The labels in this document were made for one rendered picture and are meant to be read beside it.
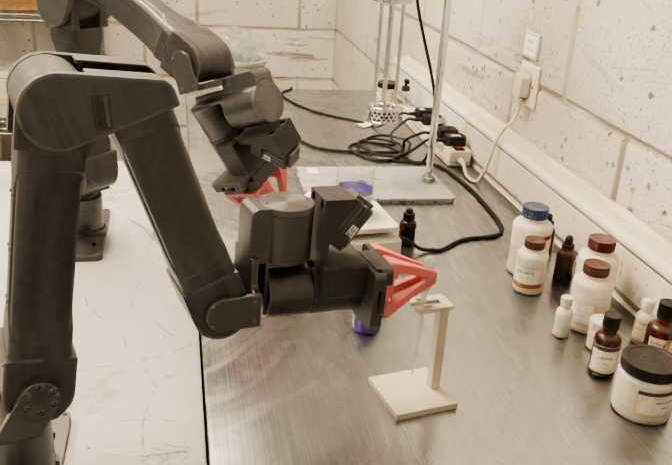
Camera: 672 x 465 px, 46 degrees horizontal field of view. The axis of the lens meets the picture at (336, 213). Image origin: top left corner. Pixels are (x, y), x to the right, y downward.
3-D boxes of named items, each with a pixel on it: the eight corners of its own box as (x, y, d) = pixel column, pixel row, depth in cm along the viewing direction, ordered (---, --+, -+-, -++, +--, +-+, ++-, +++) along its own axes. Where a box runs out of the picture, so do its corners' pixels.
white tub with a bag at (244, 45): (235, 93, 230) (236, 19, 222) (275, 102, 224) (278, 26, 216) (204, 102, 219) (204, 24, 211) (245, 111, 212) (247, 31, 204)
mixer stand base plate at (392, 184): (308, 204, 151) (308, 199, 151) (294, 170, 169) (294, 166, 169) (456, 202, 157) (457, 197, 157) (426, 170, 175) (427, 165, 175)
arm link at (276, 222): (294, 183, 84) (184, 190, 78) (329, 212, 77) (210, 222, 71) (286, 281, 88) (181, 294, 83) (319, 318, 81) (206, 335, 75)
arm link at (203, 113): (261, 120, 109) (237, 77, 106) (241, 143, 105) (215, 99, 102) (225, 128, 113) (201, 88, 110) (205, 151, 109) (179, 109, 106)
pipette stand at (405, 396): (396, 421, 90) (406, 322, 85) (367, 382, 97) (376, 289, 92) (457, 408, 93) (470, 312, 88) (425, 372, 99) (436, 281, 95)
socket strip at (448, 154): (447, 167, 178) (449, 148, 177) (401, 120, 214) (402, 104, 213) (470, 167, 179) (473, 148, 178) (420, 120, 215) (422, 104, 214)
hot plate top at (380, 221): (326, 237, 117) (326, 231, 117) (305, 207, 128) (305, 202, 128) (400, 232, 121) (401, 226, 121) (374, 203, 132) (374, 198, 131)
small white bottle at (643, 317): (636, 335, 112) (646, 293, 109) (653, 343, 110) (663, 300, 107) (626, 340, 110) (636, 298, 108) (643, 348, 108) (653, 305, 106)
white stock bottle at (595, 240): (609, 298, 122) (623, 234, 118) (610, 316, 116) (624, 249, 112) (569, 291, 123) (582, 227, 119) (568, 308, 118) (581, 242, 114)
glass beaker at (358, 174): (328, 208, 127) (331, 158, 124) (365, 207, 129) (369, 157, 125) (340, 225, 121) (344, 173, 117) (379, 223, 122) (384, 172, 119)
